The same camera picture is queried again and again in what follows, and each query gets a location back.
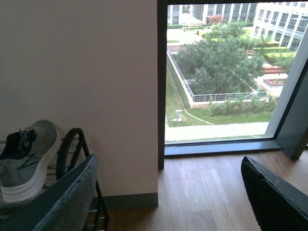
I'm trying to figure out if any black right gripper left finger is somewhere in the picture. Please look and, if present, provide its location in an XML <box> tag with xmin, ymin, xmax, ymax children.
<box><xmin>0</xmin><ymin>154</ymin><xmax>98</xmax><ymax>231</ymax></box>

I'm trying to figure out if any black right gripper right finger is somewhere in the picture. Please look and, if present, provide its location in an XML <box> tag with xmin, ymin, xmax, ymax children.
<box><xmin>241</xmin><ymin>156</ymin><xmax>308</xmax><ymax>231</ymax></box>

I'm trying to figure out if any black metal shoe rack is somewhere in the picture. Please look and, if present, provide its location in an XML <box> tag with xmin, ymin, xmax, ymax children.
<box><xmin>0</xmin><ymin>128</ymin><xmax>109</xmax><ymax>231</ymax></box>

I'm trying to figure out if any grey knit sneaker white sole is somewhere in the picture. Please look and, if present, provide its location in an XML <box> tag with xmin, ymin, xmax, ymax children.
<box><xmin>0</xmin><ymin>120</ymin><xmax>61</xmax><ymax>203</ymax></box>

